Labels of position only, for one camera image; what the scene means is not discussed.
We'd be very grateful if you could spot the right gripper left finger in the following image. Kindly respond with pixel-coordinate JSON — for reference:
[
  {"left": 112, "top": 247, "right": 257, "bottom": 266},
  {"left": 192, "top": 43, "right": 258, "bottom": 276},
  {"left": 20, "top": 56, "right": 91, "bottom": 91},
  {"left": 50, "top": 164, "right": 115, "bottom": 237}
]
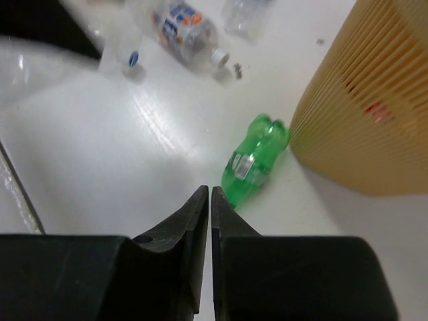
[{"left": 1, "top": 186, "right": 209, "bottom": 320}]

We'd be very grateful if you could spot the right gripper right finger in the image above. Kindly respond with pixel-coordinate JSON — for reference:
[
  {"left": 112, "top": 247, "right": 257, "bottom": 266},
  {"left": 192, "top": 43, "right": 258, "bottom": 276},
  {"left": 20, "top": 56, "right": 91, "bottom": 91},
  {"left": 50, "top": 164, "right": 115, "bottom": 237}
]
[{"left": 211, "top": 187, "right": 399, "bottom": 320}]

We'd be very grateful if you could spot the green plastic bottle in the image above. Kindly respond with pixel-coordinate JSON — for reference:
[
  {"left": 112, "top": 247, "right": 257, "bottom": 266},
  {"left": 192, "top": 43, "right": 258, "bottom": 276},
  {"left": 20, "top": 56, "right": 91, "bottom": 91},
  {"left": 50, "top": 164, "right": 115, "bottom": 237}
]
[{"left": 221, "top": 114, "right": 290, "bottom": 208}]

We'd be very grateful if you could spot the blue label plastic bottle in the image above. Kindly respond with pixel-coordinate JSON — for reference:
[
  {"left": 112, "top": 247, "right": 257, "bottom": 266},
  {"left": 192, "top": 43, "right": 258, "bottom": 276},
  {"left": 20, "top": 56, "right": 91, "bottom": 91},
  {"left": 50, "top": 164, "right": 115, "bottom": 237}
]
[{"left": 221, "top": 0, "right": 276, "bottom": 43}]

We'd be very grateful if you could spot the large clear plastic bottle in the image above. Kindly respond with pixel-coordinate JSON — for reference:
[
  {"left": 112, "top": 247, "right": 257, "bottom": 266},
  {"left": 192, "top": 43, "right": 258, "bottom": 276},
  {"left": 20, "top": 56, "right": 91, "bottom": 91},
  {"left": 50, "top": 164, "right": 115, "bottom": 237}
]
[{"left": 97, "top": 1, "right": 146, "bottom": 84}]

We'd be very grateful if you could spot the yellow mesh waste bin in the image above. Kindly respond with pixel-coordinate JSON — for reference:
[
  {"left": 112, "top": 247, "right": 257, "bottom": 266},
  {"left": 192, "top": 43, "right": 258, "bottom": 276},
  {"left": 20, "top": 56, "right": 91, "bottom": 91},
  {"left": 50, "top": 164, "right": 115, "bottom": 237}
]
[{"left": 290, "top": 1, "right": 427, "bottom": 196}]

